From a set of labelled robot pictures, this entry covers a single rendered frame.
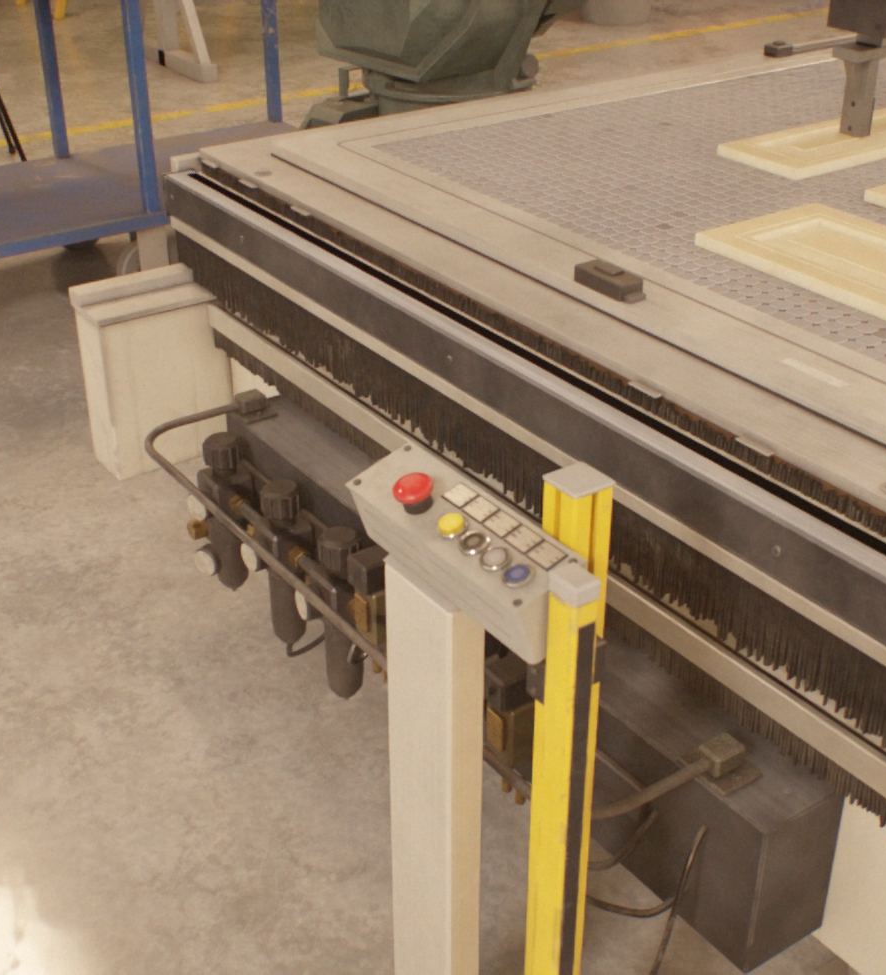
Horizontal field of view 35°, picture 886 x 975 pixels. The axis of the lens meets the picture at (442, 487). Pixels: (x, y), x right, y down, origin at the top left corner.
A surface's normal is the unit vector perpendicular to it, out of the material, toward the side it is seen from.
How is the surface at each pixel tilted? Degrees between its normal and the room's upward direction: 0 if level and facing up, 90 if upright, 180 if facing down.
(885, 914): 90
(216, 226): 90
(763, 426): 0
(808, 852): 90
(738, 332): 0
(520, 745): 90
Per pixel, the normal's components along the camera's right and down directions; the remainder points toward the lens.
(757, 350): 0.00, -0.87
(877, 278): -0.18, -0.79
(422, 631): -0.82, 0.28
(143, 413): 0.57, 0.40
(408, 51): 0.36, 0.76
